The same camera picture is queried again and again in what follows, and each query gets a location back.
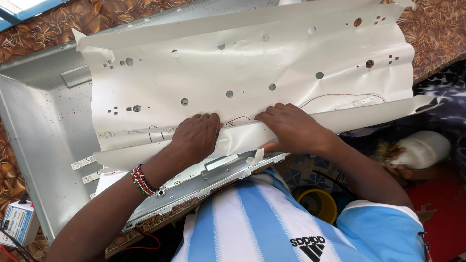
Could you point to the person's right hand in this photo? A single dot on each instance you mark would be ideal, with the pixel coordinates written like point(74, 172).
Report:
point(295, 131)

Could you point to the person's left hand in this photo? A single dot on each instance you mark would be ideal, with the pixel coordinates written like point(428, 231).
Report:
point(196, 136)

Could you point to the person's left fingers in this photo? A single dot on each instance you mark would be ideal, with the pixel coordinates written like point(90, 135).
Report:
point(205, 118)

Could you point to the white reflector sheet with holes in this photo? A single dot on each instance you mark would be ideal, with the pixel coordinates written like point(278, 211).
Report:
point(255, 62)

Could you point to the piece of white tape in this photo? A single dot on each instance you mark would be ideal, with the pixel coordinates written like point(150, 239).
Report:
point(256, 157)

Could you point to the white LED strip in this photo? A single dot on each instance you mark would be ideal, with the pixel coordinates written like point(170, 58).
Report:
point(83, 162)
point(91, 177)
point(358, 103)
point(134, 131)

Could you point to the white paper sheet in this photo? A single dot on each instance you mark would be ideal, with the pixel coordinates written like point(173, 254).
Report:
point(109, 182)

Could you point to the blue white striped jersey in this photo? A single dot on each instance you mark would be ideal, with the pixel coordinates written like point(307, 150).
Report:
point(269, 225)

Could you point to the yellow plastic bowl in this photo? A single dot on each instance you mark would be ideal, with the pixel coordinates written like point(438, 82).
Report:
point(322, 205)

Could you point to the grey metal television back panel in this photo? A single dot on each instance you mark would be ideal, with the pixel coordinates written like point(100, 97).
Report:
point(43, 120)

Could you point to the white blue backlight tester box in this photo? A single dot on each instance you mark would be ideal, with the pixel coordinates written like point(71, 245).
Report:
point(18, 223)

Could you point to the white cloth bundle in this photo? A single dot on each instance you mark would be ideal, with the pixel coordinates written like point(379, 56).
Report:
point(424, 149)

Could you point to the dark patterned fabric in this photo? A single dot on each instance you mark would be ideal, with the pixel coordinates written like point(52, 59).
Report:
point(446, 94)

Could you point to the red mat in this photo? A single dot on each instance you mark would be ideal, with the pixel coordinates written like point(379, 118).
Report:
point(442, 214)

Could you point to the blue window frame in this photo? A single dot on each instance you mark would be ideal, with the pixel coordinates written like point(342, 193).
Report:
point(22, 12)

